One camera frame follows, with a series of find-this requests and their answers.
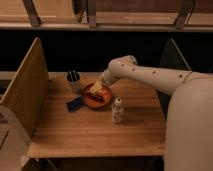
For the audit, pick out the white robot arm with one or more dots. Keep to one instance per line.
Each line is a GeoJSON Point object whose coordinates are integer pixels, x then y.
{"type": "Point", "coordinates": [189, 126]}

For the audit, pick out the white utensil cup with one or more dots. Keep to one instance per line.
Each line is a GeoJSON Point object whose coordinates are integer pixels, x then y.
{"type": "Point", "coordinates": [75, 86]}

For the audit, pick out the dark food in bowl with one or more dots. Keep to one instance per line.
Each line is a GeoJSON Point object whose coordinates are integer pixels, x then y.
{"type": "Point", "coordinates": [95, 97]}

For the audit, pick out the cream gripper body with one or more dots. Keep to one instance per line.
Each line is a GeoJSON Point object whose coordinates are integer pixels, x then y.
{"type": "Point", "coordinates": [96, 86]}

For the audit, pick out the wooden shelf with brackets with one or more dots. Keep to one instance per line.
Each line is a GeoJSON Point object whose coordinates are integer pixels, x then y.
{"type": "Point", "coordinates": [108, 15]}

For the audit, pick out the blue cloth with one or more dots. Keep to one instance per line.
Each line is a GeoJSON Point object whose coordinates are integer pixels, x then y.
{"type": "Point", "coordinates": [74, 104]}

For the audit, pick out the left wooden side panel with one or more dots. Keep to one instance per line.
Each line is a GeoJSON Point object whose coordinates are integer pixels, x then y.
{"type": "Point", "coordinates": [23, 98]}

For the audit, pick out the orange bowl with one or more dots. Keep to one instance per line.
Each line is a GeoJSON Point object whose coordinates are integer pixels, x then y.
{"type": "Point", "coordinates": [105, 92]}

